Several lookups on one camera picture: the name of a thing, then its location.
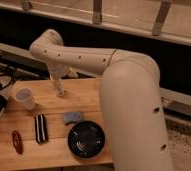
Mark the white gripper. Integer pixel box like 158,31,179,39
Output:
49,65,78,90

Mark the white ceramic cup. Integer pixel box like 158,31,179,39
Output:
15,88,36,110

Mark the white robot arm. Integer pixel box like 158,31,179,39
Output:
29,29,173,171

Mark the black ceramic bowl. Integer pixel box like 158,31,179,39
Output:
68,121,105,159

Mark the clear plastic bottle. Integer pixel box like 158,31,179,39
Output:
55,89,66,97

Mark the blue grey sponge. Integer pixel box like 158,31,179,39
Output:
63,112,84,125

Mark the black white striped case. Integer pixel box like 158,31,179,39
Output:
34,114,48,144

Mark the wooden railing frame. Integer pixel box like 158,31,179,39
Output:
0,0,191,46

